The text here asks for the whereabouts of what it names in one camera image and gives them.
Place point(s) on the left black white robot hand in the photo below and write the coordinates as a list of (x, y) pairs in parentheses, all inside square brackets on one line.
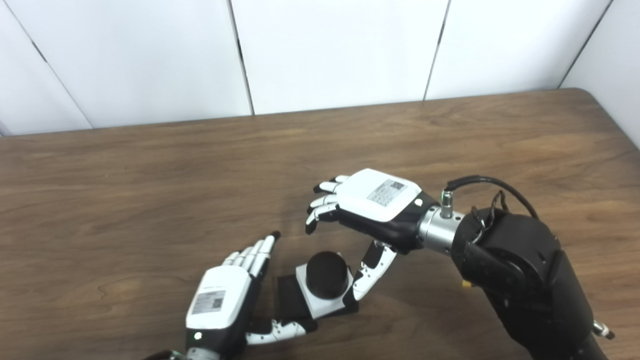
[(217, 300)]

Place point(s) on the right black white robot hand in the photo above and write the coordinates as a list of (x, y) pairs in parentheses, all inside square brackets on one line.
[(375, 200)]

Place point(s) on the black peg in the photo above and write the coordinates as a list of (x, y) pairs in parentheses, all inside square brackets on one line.
[(327, 275)]

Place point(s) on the white square piece with hole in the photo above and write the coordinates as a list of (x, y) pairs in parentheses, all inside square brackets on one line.
[(320, 306)]

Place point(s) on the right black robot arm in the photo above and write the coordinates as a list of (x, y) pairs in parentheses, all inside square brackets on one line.
[(520, 270)]

